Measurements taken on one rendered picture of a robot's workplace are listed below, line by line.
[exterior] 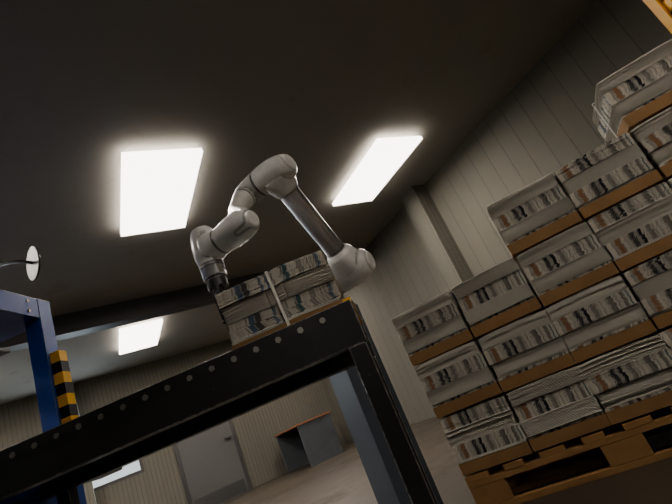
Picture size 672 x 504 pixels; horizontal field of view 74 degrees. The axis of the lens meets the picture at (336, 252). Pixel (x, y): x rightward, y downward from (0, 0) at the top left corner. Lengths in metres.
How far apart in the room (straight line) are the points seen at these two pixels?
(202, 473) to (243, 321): 8.14
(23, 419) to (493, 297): 8.74
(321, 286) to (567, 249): 0.99
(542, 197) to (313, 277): 1.01
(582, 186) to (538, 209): 0.18
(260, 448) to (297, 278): 8.48
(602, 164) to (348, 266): 1.13
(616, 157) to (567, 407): 0.95
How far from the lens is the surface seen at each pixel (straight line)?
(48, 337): 2.48
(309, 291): 1.43
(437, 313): 1.98
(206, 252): 1.66
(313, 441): 8.46
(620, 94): 2.12
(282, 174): 2.05
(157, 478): 9.50
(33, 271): 2.62
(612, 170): 2.01
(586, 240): 1.95
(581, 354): 1.92
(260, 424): 9.88
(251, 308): 1.46
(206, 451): 9.56
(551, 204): 1.97
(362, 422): 2.17
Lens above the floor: 0.53
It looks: 19 degrees up
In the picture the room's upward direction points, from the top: 23 degrees counter-clockwise
